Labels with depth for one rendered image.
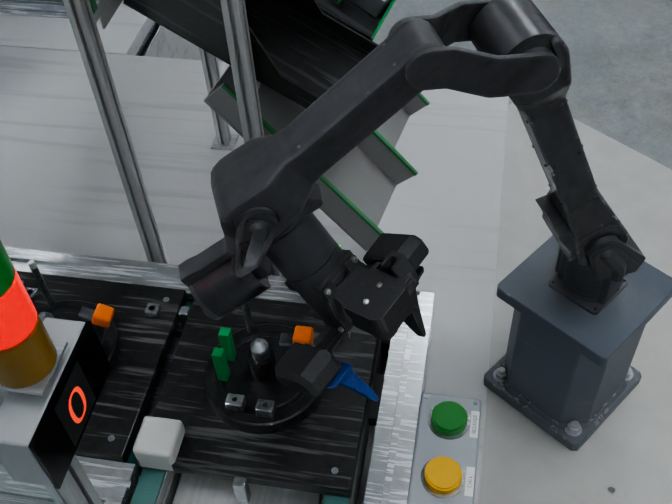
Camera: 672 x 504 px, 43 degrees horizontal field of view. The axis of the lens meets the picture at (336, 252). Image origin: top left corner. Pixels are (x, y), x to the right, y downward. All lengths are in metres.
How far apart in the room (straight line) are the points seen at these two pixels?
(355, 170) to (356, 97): 0.47
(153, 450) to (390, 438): 0.26
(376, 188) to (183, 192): 0.38
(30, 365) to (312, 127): 0.28
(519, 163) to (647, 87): 1.70
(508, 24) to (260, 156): 0.22
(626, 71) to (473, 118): 1.68
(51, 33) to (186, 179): 0.54
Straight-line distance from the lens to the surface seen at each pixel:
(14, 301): 0.64
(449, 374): 1.13
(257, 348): 0.94
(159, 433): 0.97
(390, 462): 0.96
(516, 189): 1.37
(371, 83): 0.66
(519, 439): 1.10
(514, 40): 0.67
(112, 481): 1.00
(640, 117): 2.95
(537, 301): 0.96
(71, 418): 0.74
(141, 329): 1.08
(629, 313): 0.97
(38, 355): 0.68
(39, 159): 1.53
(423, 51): 0.64
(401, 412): 0.99
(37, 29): 1.86
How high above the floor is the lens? 1.81
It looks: 48 degrees down
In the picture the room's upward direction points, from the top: 4 degrees counter-clockwise
